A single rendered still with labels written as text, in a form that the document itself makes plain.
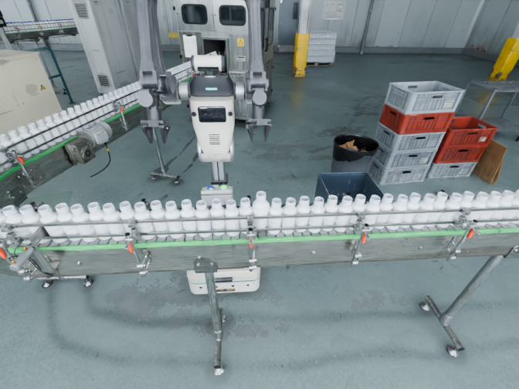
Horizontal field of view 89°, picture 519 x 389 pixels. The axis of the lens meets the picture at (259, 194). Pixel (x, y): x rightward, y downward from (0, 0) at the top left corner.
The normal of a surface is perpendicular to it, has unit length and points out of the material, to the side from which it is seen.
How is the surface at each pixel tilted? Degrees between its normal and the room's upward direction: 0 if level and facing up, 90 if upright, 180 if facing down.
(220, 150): 90
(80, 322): 0
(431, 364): 0
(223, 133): 90
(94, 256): 90
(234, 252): 90
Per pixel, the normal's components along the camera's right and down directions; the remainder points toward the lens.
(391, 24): 0.07, 0.59
